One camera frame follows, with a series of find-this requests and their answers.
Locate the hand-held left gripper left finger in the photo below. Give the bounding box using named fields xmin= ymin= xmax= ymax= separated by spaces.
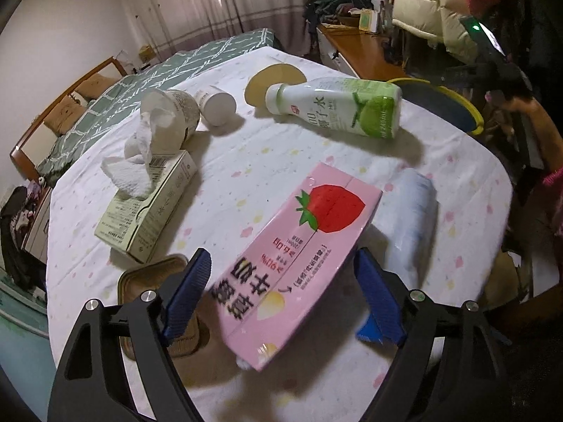
xmin=46 ymin=248 xmax=212 ymax=422

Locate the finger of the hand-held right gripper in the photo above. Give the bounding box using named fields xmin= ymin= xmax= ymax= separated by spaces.
xmin=433 ymin=67 xmax=489 ymax=91

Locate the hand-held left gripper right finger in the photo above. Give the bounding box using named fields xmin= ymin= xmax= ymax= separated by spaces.
xmin=354 ymin=248 xmax=511 ymax=422

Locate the yellow-rimmed dark bin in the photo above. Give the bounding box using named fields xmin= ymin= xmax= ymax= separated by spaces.
xmin=387 ymin=78 xmax=485 ymax=135

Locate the pink strawberry milk carton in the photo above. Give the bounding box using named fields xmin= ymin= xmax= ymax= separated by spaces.
xmin=209 ymin=162 xmax=383 ymax=372

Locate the small white jar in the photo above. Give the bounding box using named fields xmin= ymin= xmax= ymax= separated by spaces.
xmin=195 ymin=85 xmax=237 ymax=124

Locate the person's right forearm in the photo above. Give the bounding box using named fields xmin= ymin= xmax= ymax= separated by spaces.
xmin=517 ymin=97 xmax=563 ymax=238

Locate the person's right hand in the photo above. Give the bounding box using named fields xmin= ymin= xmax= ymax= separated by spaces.
xmin=485 ymin=90 xmax=529 ymax=138

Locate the brown food container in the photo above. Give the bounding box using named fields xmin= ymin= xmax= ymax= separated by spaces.
xmin=118 ymin=254 xmax=212 ymax=359

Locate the cream puffer jacket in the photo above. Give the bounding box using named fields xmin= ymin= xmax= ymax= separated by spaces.
xmin=391 ymin=0 xmax=480 ymax=60

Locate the pale green tissue box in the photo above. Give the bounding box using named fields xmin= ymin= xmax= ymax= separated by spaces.
xmin=94 ymin=149 xmax=198 ymax=264

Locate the wooden desk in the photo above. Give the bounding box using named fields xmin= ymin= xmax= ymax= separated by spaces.
xmin=317 ymin=22 xmax=407 ymax=82

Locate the small green box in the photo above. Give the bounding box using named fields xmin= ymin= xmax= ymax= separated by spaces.
xmin=358 ymin=9 xmax=381 ymax=33

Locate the green and white drink bottle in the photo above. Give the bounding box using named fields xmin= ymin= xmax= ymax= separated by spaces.
xmin=265 ymin=77 xmax=403 ymax=139

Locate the pile of dark clothes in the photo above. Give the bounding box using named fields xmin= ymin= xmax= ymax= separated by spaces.
xmin=303 ymin=0 xmax=374 ymax=25

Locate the white nightstand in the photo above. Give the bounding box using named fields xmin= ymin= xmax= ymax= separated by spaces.
xmin=20 ymin=185 xmax=56 ymax=264

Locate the round brown paper disc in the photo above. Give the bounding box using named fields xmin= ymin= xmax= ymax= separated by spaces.
xmin=245 ymin=64 xmax=307 ymax=107

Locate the brown pillow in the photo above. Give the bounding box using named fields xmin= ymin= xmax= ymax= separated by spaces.
xmin=44 ymin=97 xmax=87 ymax=135
xmin=74 ymin=75 xmax=118 ymax=100

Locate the bed with green plaid cover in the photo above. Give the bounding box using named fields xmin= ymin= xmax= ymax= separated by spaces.
xmin=35 ymin=27 xmax=286 ymax=185

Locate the pale pink curtain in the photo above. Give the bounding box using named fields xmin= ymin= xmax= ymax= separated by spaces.
xmin=119 ymin=0 xmax=370 ymax=53

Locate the wooden headboard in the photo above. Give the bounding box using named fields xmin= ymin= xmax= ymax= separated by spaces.
xmin=10 ymin=56 xmax=128 ymax=181

